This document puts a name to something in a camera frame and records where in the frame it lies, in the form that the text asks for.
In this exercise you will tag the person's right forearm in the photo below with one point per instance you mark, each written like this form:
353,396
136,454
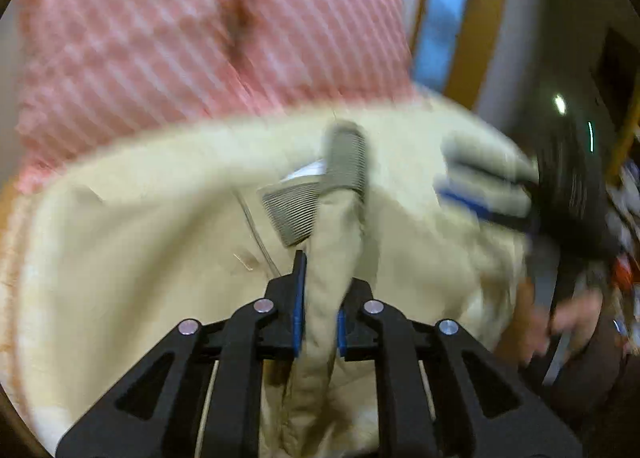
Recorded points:
595,378

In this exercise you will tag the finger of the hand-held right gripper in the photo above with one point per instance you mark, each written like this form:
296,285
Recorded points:
490,157
480,205

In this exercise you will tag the person's right hand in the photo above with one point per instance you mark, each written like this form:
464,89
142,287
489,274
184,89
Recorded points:
572,318

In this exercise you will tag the pink striped blanket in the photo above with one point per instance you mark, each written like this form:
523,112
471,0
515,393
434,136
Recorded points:
150,37

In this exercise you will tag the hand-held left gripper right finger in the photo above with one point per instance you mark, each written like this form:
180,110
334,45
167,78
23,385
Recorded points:
342,333

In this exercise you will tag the cream patterned bed sheet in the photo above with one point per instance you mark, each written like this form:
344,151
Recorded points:
10,288

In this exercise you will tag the window with wooden frame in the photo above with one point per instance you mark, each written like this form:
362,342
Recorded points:
445,17

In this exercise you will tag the colourful clutter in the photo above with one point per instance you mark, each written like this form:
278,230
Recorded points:
625,248

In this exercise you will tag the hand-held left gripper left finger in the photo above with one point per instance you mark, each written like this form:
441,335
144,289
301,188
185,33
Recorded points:
298,299

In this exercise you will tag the beige pants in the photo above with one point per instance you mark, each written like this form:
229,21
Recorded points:
165,248

